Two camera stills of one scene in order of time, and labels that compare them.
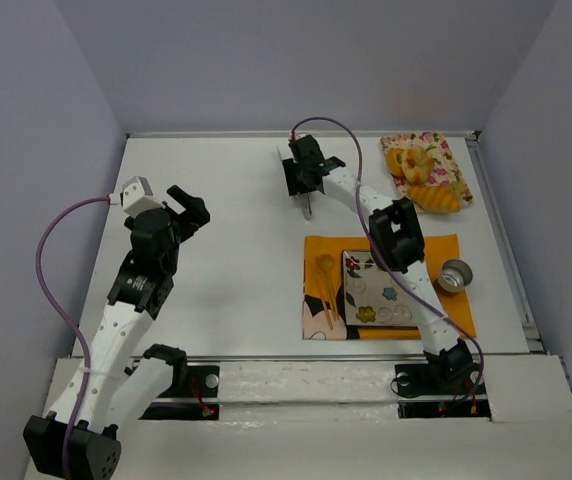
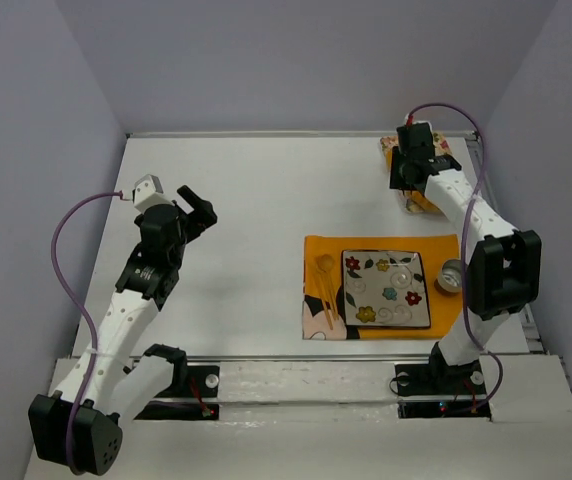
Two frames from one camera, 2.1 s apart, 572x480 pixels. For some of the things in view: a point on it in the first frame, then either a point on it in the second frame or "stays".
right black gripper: (295, 176) to (403, 175)
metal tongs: (305, 204) to (403, 193)
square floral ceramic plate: (373, 295) stays
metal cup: (455, 275) stays
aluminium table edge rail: (321, 134) stays
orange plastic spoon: (326, 263) stays
